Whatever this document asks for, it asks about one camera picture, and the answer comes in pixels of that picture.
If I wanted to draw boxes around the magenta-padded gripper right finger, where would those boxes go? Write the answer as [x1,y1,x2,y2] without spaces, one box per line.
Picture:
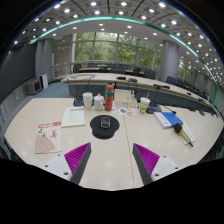
[132,143,183,186]

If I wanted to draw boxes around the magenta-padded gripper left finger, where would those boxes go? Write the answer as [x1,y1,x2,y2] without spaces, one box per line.
[42,142,93,185]

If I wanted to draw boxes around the black computer mouse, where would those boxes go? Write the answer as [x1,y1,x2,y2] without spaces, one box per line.
[100,116,111,129]

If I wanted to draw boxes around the black mouse pad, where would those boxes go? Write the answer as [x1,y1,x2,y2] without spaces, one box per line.
[89,114,120,140]

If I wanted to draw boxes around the red and white brochure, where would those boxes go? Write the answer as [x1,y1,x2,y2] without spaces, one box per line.
[34,120,63,155]

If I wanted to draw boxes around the black microphone yellow band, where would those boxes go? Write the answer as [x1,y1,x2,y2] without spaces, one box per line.
[173,122,194,148]

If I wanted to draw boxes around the white booklet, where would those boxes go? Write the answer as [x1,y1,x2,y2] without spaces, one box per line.
[181,121,197,145]

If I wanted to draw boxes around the white printed paper sheet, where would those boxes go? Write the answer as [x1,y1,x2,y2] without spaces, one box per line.
[61,106,87,128]

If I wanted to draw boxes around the black desk microphone unit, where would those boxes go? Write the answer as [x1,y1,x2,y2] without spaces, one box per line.
[145,102,178,115]
[73,95,86,107]

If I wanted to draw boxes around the green printed paper cup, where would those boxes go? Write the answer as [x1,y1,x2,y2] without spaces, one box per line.
[138,96,152,114]

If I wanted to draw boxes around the colourful sticker sheet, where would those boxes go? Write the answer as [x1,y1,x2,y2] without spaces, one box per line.
[112,105,137,117]

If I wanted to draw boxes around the stack of white paper cups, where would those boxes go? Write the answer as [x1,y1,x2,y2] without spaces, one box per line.
[82,92,94,111]

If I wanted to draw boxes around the white lidded mug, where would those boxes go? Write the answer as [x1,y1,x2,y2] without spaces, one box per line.
[93,93,105,111]

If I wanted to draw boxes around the white cardboard organizer box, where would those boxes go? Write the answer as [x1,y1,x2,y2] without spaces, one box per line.
[113,89,138,109]

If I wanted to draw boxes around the red thermos bottle green band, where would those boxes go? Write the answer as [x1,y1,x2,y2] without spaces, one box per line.
[104,84,115,112]

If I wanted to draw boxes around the white upright appliance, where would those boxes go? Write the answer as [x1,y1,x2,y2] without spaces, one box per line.
[40,73,50,90]

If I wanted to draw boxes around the dark office chairs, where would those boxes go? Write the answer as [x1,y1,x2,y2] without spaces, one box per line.
[73,62,214,111]

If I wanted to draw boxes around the long curved conference table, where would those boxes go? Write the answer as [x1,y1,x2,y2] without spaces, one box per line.
[60,72,214,108]

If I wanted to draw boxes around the ceiling lights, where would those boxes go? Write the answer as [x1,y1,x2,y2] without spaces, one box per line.
[11,0,224,81]

